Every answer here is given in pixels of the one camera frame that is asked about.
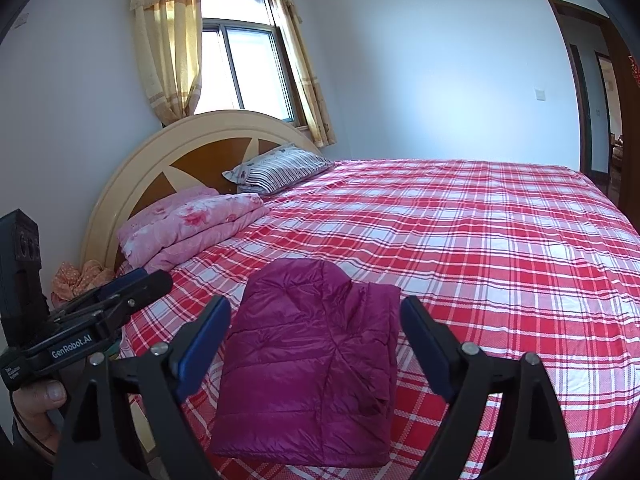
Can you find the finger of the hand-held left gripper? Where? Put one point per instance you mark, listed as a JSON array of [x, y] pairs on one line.
[[125, 280], [150, 287]]

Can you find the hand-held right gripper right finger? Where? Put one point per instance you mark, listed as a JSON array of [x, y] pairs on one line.
[[425, 345]]

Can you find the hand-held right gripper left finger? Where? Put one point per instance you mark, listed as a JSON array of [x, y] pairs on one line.
[[202, 350]]

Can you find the magenta quilted down jacket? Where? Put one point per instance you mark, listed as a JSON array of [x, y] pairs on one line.
[[310, 350]]

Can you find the person's left hand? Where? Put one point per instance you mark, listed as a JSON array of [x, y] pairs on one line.
[[37, 400]]

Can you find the orange cloth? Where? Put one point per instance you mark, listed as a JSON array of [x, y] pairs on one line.
[[75, 280]]

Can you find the pink floral folded quilt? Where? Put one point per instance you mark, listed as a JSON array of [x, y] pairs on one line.
[[190, 225]]

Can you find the red plaid bed sheet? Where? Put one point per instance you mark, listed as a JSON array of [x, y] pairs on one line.
[[475, 240]]

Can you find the cream wooden headboard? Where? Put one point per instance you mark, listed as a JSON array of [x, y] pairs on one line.
[[150, 150]]

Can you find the striped pillow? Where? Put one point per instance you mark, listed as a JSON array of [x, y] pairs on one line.
[[285, 167]]

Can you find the wide yellow curtain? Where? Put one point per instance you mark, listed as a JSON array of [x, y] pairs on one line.
[[167, 45]]

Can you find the window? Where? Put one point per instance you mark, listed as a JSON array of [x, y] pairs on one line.
[[250, 60]]

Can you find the narrow yellow curtain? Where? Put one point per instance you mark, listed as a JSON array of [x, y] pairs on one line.
[[300, 70]]

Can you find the red paper door decoration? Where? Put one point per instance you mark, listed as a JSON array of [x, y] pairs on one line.
[[634, 67]]

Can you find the white wall switch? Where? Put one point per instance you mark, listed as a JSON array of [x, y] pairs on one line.
[[540, 94]]

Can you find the dark wooden door frame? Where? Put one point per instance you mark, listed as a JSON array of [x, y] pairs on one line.
[[575, 60]]

